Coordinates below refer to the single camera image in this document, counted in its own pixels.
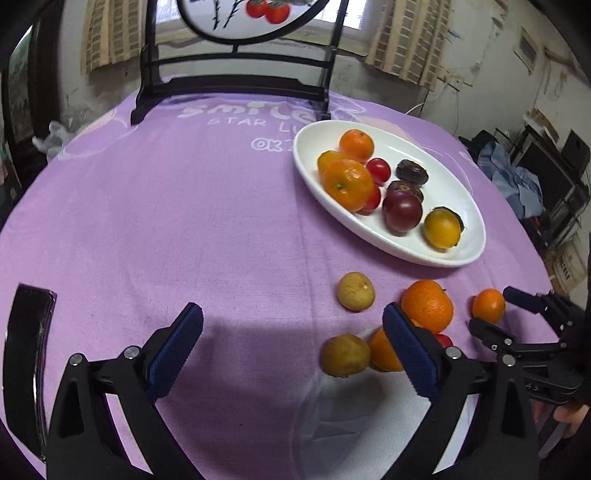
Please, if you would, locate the white wall box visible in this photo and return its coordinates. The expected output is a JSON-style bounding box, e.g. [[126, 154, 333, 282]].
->
[[515, 28, 539, 75]]

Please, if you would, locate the person's right hand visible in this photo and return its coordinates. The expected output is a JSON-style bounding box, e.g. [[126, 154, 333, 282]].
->
[[554, 401, 591, 439]]

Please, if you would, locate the white labelled container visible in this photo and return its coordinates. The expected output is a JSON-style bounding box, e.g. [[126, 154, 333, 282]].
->
[[551, 242, 589, 296]]

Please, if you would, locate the large orange mandarin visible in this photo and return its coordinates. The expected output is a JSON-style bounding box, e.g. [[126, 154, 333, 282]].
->
[[322, 159, 375, 213]]

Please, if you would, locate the black bag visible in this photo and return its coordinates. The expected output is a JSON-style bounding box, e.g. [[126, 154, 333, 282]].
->
[[457, 130, 497, 155]]

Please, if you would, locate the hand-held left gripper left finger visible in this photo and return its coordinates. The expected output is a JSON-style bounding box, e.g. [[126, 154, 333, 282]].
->
[[45, 302, 205, 480]]

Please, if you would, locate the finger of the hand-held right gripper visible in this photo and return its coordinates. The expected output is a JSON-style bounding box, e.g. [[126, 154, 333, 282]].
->
[[469, 318, 561, 358], [503, 286, 578, 342]]

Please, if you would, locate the black monitor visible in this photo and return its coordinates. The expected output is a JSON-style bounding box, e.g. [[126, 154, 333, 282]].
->
[[517, 141, 575, 195]]

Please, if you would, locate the large dull yellow plum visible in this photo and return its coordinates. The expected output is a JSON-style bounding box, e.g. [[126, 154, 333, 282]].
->
[[321, 335, 371, 378]]

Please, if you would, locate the white cable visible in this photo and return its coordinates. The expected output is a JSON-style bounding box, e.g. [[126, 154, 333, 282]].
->
[[406, 90, 439, 116]]

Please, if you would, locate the black smartphone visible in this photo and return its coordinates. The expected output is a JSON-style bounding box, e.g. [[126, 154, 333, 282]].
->
[[2, 285, 57, 462]]

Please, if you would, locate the black speaker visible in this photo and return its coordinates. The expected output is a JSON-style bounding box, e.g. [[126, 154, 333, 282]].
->
[[561, 130, 591, 171]]

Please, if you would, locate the greenish yellow citrus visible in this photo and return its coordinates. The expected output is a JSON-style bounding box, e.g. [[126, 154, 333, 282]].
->
[[423, 208, 461, 251]]

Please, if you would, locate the black framed painted screen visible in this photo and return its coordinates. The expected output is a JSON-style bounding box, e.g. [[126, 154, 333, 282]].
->
[[130, 0, 350, 125]]

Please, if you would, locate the blue cloth pile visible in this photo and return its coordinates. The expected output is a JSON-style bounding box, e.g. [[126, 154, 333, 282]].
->
[[478, 141, 546, 220]]

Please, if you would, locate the dark wooden cabinet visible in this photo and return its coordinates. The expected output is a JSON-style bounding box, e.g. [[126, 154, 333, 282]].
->
[[0, 23, 65, 153]]

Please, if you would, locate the small orange mandarin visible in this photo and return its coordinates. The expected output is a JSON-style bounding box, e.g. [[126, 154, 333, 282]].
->
[[472, 288, 506, 324]]

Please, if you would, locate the dark red plum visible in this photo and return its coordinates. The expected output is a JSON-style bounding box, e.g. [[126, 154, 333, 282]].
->
[[382, 189, 424, 237]]

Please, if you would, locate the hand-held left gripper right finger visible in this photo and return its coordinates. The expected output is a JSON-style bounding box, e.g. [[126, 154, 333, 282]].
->
[[382, 302, 541, 480]]

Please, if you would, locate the beige checked curtain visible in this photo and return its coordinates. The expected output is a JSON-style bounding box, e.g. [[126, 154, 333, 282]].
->
[[81, 0, 141, 75], [365, 0, 458, 90]]

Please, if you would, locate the small pale yellow plum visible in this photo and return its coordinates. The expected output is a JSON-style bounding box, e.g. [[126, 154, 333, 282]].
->
[[337, 271, 376, 311]]

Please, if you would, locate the white plastic bag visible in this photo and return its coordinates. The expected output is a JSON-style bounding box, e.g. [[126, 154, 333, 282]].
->
[[32, 121, 77, 162]]

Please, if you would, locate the dark purple passionfruit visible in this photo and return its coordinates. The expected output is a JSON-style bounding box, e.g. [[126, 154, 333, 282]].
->
[[396, 160, 430, 183]]

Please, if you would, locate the white oval plate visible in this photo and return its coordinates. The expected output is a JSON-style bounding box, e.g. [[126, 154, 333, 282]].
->
[[293, 121, 487, 268]]

